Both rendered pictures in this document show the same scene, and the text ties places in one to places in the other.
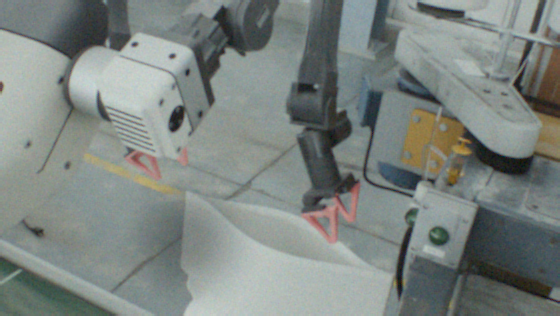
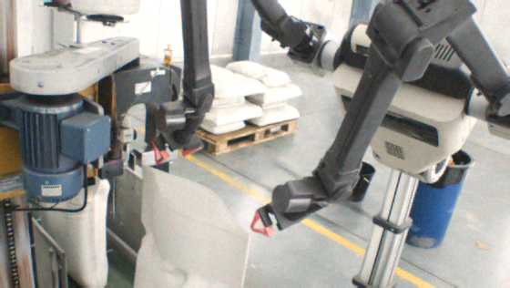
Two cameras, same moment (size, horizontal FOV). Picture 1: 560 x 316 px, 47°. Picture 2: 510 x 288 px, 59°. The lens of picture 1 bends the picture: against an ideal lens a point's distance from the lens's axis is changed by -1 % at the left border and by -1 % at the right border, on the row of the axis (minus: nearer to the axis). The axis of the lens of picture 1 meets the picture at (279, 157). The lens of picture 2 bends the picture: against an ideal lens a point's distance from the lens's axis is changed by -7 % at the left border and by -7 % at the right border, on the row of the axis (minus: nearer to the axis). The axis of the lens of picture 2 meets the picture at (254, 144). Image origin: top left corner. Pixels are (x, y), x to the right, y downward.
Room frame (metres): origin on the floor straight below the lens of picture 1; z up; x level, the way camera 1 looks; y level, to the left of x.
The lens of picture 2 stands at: (2.17, 0.48, 1.68)
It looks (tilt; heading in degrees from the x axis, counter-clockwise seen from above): 21 degrees down; 198
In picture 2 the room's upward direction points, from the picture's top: 8 degrees clockwise
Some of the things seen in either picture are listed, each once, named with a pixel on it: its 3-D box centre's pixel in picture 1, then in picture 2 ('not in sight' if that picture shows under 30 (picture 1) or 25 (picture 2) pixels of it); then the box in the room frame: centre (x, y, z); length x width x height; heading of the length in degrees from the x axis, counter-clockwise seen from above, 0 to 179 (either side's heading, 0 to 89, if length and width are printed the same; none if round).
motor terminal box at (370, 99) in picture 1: (377, 107); (86, 140); (1.36, -0.20, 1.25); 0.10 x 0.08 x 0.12; 2
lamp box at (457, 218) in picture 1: (442, 228); (178, 77); (0.83, -0.25, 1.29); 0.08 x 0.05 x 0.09; 67
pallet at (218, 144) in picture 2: not in sight; (229, 123); (-2.13, -1.23, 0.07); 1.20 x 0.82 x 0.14; 159
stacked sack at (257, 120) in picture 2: not in sight; (267, 112); (-2.35, -0.92, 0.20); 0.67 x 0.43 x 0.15; 157
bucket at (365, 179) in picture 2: not in sight; (354, 181); (-1.38, 0.19, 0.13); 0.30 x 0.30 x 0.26
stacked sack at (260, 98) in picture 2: not in sight; (269, 90); (-2.35, -0.93, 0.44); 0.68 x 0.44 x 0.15; 157
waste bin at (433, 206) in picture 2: not in sight; (428, 194); (-1.04, 0.75, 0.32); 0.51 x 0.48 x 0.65; 157
